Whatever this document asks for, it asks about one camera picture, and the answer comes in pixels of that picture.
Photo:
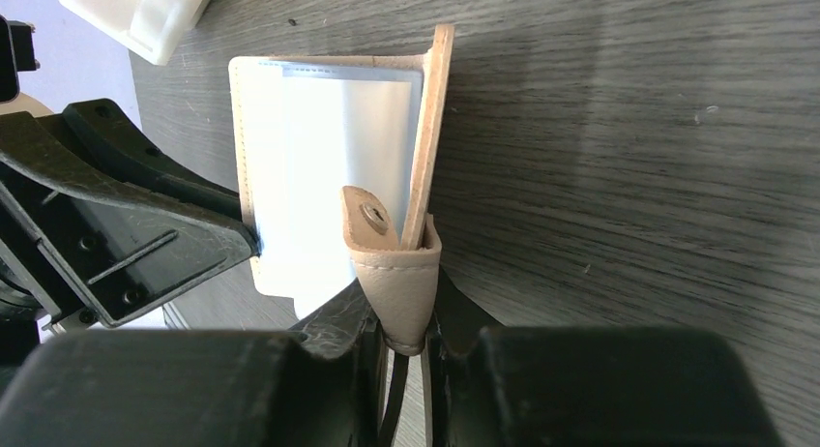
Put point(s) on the white plastic bin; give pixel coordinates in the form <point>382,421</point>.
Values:
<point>152,29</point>

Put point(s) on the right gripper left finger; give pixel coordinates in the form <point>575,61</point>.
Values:
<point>315,384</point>

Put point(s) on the beige leather card holder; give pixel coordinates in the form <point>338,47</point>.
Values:
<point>335,159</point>

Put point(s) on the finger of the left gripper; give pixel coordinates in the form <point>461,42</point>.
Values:
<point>87,248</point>

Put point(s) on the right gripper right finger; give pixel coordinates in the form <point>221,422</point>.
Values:
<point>494,385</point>

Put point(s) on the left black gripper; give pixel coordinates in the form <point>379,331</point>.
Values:
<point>112,143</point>

